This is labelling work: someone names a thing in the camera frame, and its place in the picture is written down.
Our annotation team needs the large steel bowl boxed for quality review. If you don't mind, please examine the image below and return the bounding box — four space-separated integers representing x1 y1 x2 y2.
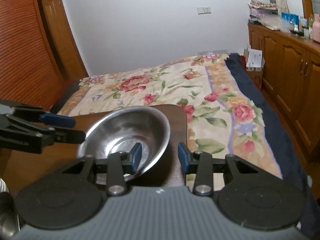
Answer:
76 106 170 181

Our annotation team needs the wooden slatted wardrobe door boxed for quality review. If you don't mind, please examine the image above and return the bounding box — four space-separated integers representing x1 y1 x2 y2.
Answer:
1 0 68 110

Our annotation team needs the floral bed blanket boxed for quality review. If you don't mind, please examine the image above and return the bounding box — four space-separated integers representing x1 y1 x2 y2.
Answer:
56 52 320 233

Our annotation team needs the wooden sideboard cabinet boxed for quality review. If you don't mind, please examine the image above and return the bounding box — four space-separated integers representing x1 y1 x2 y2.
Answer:
248 23 319 160

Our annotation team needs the stack of folded cloths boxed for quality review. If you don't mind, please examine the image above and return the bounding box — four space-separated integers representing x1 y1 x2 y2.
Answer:
248 0 280 26

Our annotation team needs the blue box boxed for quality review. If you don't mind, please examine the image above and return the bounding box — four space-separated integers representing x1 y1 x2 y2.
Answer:
281 12 299 30

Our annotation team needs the pink bottle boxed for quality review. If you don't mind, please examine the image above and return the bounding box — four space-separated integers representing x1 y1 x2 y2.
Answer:
312 14 320 43

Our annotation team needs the white wall switch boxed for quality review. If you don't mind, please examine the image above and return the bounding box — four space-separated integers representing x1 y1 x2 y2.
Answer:
197 7 211 15

